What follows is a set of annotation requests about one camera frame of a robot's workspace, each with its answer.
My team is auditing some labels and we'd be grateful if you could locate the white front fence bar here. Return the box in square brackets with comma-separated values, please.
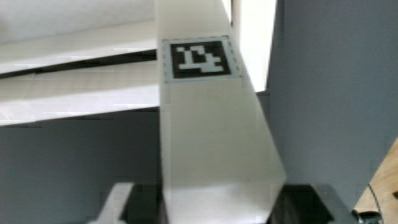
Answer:
[0, 61, 160, 126]

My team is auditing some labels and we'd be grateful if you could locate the white desk top tray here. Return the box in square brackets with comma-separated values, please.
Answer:
[0, 0, 277, 91]

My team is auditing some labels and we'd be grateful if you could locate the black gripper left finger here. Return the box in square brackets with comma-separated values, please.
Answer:
[87, 182, 160, 224]

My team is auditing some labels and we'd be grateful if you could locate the black cable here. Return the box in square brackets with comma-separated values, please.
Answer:
[350, 183, 387, 224]

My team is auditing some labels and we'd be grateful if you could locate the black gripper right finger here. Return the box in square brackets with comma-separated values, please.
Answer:
[271, 184, 357, 224]

